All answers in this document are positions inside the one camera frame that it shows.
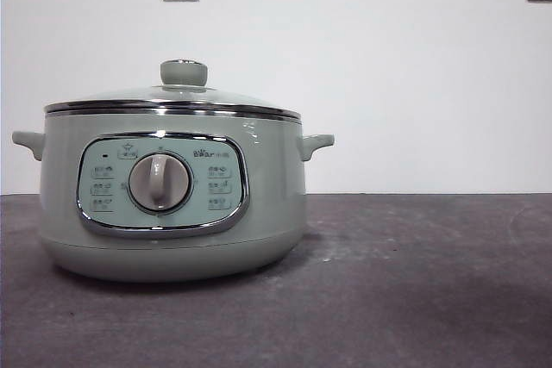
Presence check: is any green electric cooking pot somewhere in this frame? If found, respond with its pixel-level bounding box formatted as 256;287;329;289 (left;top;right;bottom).
11;109;336;284

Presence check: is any glass lid with green knob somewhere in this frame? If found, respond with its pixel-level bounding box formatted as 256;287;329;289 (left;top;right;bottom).
44;58;302;122

